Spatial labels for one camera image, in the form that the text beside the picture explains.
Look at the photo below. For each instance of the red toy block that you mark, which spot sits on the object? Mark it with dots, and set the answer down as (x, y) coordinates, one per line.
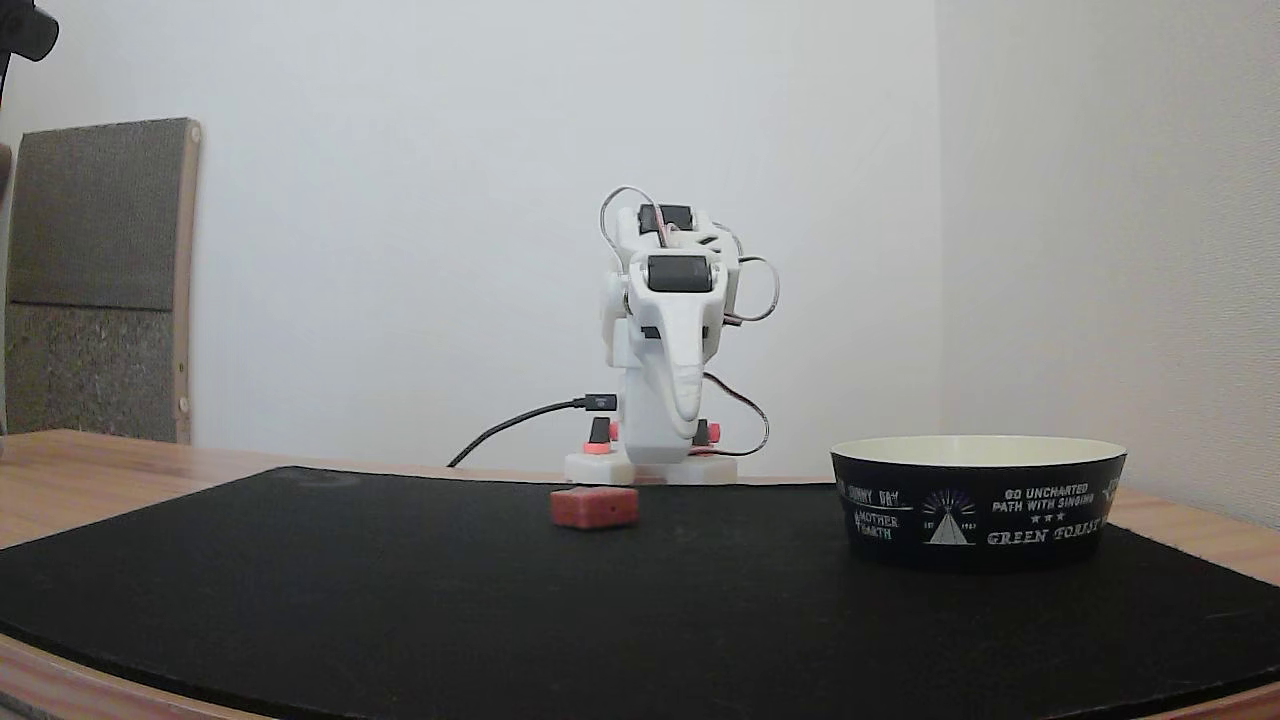
(594, 508)

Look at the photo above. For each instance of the black printed paper bowl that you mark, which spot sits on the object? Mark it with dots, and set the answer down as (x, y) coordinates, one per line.
(975, 505)

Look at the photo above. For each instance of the red and black clamp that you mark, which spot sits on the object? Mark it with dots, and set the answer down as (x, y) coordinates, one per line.
(705, 433)
(598, 436)

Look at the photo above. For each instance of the black table mat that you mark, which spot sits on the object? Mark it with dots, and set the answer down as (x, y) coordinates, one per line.
(450, 600)

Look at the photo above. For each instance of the grey board with wooden edge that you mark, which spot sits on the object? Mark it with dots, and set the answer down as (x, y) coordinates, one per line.
(95, 290)

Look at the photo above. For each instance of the black device on stand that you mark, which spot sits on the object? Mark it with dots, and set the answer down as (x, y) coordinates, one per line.
(28, 30)

